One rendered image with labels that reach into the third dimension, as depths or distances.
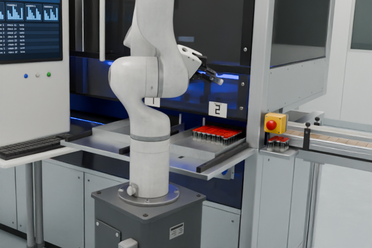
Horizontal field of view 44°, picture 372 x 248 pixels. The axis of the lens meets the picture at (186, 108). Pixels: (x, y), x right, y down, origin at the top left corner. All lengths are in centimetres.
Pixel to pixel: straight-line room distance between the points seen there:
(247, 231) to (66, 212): 110
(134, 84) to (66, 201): 147
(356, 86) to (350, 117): 42
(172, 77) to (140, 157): 25
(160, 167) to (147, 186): 7
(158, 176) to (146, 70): 31
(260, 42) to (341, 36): 466
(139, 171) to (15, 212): 175
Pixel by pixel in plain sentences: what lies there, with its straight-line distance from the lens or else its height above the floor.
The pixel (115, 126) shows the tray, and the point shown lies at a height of 89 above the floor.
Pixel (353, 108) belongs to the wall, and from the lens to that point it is 653.
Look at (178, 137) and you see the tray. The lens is 197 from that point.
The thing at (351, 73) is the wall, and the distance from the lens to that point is 648.
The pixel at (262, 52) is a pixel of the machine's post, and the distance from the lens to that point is 186.
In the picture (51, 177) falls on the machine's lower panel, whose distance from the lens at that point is 272.
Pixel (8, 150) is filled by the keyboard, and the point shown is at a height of 83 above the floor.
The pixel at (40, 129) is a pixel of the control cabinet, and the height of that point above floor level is 85.
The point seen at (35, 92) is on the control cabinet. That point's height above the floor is 103.
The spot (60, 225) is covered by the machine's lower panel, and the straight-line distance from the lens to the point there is 277.
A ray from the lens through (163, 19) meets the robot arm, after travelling 125.
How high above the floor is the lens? 141
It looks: 11 degrees down
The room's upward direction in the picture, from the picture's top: 2 degrees clockwise
